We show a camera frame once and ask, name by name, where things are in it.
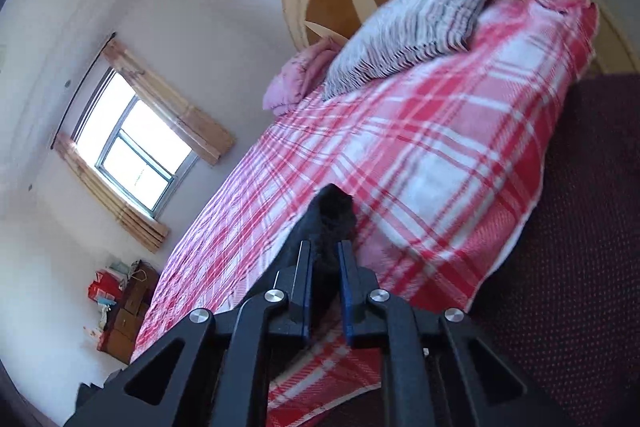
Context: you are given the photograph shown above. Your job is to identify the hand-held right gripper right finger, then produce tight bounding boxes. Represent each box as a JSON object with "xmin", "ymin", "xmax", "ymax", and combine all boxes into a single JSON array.
[{"xmin": 336, "ymin": 239, "xmax": 576, "ymax": 427}]

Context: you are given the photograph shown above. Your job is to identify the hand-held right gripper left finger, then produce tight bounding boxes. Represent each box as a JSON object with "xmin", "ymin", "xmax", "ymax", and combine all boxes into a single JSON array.
[{"xmin": 65, "ymin": 239, "xmax": 316, "ymax": 427}]

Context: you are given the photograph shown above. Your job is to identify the black pants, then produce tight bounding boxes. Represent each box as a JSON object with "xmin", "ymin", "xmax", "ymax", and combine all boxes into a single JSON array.
[{"xmin": 272, "ymin": 184, "xmax": 358, "ymax": 343}]

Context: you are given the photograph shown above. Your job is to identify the wooden desk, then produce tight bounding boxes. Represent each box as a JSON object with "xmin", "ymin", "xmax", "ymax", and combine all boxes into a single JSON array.
[{"xmin": 97, "ymin": 259, "xmax": 161, "ymax": 365}]

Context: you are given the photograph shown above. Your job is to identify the red plaid bed sheet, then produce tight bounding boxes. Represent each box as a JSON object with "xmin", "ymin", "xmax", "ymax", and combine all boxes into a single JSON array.
[{"xmin": 130, "ymin": 0, "xmax": 601, "ymax": 427}]

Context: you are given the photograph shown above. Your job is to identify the red gift bag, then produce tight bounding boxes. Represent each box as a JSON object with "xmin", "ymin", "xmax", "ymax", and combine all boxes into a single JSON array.
[{"xmin": 89, "ymin": 271, "xmax": 123, "ymax": 303}]

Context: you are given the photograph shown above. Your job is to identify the pink folded blanket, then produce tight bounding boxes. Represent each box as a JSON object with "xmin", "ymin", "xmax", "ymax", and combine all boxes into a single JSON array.
[{"xmin": 262, "ymin": 37, "xmax": 341, "ymax": 116}]

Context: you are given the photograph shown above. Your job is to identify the beige patterned curtain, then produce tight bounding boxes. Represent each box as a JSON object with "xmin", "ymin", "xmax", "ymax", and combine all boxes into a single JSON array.
[
  {"xmin": 102, "ymin": 37, "xmax": 236, "ymax": 166},
  {"xmin": 52, "ymin": 132, "xmax": 171, "ymax": 254}
]

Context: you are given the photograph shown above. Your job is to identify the maroon dotted mattress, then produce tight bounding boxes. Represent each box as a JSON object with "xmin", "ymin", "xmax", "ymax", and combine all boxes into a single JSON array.
[{"xmin": 470, "ymin": 74, "xmax": 640, "ymax": 427}]

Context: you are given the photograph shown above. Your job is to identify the striped pillow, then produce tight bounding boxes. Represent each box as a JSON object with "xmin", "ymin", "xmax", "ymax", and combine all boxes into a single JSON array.
[{"xmin": 320, "ymin": 0, "xmax": 506, "ymax": 102}]

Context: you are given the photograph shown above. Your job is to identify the black curtain rod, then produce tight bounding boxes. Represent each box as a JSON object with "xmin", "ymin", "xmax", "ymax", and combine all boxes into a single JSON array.
[{"xmin": 50, "ymin": 32, "xmax": 118, "ymax": 150}]

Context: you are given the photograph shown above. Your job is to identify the sliding window with grey frame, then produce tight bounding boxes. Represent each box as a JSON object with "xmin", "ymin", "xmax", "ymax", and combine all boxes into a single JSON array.
[{"xmin": 70, "ymin": 67, "xmax": 200, "ymax": 215}]

